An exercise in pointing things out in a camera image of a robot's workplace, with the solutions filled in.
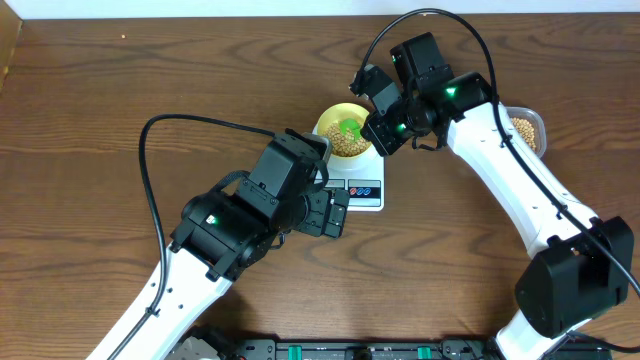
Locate green plastic measuring scoop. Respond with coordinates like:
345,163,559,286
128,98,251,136
339,118,361,142

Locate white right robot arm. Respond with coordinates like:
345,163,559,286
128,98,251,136
351,33,634,359

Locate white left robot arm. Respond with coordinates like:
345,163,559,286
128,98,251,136
90,130,349,359

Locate soybeans in yellow bowl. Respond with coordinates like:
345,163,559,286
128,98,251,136
323,120,371,157

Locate white digital kitchen scale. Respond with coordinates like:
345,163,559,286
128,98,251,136
325,146,385,212

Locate yellow plastic bowl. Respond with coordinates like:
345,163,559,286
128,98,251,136
316,103,373,158

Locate clear container of soybeans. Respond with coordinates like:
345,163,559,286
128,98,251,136
506,107,547,158

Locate cardboard side panel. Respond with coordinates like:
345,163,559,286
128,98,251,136
0,0,23,87

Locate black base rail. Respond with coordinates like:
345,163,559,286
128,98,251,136
164,324,611,360

